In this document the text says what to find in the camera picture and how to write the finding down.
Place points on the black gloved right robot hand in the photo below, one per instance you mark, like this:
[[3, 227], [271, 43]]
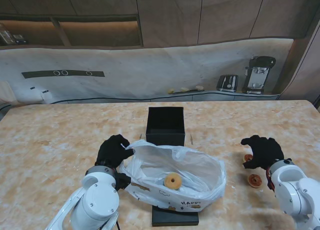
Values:
[[267, 151]]

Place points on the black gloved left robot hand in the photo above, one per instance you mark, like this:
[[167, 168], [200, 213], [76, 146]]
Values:
[[111, 152]]

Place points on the orange frosted mini donut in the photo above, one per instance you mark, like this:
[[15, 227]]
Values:
[[247, 157], [254, 181]]

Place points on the pink frosted mini donut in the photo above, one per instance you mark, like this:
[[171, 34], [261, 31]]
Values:
[[168, 183]]

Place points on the white printed plastic bag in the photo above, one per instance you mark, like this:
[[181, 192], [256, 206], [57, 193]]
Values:
[[200, 170]]

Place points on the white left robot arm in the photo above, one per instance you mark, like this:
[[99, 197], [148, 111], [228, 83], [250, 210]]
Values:
[[95, 202]]

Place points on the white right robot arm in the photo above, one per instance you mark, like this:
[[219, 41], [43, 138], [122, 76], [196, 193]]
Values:
[[297, 195]]

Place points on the black open gift box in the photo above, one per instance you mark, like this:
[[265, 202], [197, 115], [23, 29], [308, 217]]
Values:
[[165, 137]]

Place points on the black gift box lid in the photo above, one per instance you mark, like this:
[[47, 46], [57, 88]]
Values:
[[175, 218]]

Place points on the black silver coffee machine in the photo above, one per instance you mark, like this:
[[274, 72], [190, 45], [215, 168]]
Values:
[[258, 75]]

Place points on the grey counter ledge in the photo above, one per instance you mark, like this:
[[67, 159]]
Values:
[[212, 96]]

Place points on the black toaster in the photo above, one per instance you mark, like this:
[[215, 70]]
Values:
[[227, 83]]

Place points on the white protective cloth cover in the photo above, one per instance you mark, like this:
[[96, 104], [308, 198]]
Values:
[[150, 70]]

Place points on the yellow fruit pieces on board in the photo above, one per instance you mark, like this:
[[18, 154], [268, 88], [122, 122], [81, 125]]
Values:
[[186, 90]]

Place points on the dark strip with white rings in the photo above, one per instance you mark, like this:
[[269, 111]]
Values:
[[37, 74]]

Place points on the black device on shelf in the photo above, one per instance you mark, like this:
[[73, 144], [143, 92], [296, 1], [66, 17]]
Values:
[[19, 38]]

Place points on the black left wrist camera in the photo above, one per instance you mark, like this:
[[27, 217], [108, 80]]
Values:
[[122, 181]]

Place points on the wooden wall shelf niche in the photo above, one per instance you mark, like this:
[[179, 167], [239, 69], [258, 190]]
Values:
[[100, 32]]

